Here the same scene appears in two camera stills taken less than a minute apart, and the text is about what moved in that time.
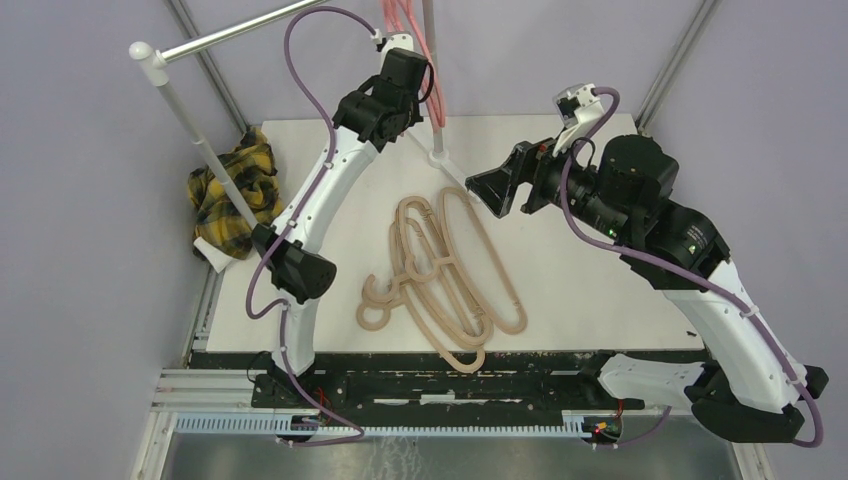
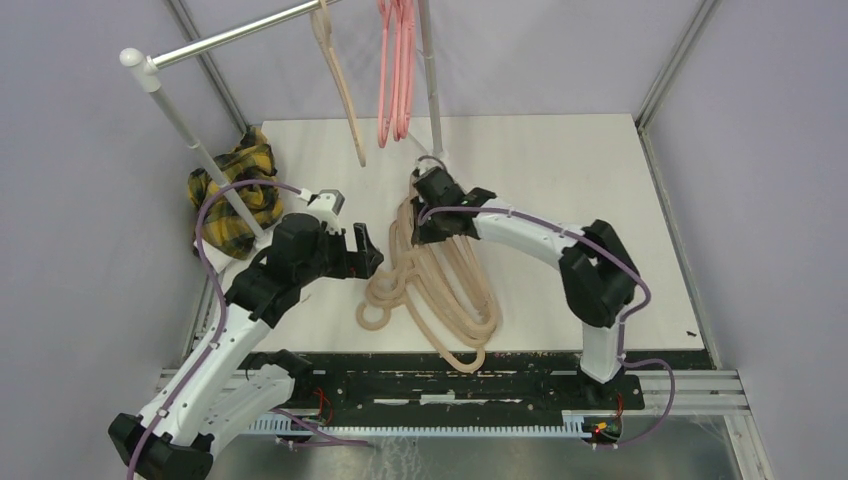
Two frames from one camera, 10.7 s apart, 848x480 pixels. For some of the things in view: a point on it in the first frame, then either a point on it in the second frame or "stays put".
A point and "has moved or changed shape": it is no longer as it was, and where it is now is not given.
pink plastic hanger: [434, 101] has moved or changed shape
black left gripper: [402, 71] → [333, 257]
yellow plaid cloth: [219, 219] stays put
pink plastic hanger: [411, 23] has moved or changed shape
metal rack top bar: [168, 54] stays put
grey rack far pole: [429, 30] stays put
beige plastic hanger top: [454, 260] → [321, 24]
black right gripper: [498, 186] → [422, 232]
